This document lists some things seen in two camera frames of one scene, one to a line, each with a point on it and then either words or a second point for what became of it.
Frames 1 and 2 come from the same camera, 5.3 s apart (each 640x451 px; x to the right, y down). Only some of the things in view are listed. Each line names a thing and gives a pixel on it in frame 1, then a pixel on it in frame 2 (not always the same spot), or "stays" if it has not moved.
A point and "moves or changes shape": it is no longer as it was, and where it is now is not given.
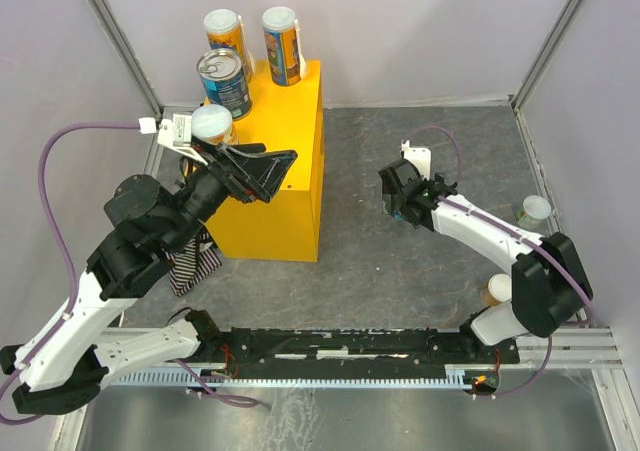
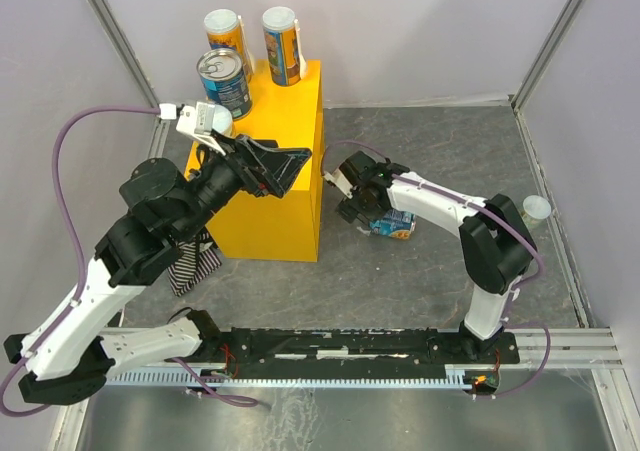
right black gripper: [438, 178] to [349, 209]
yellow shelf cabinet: [288, 119] stays
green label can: [213, 123] moves or changes shape
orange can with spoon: [225, 29] stays
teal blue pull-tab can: [224, 81] stays
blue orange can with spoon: [283, 45] stays
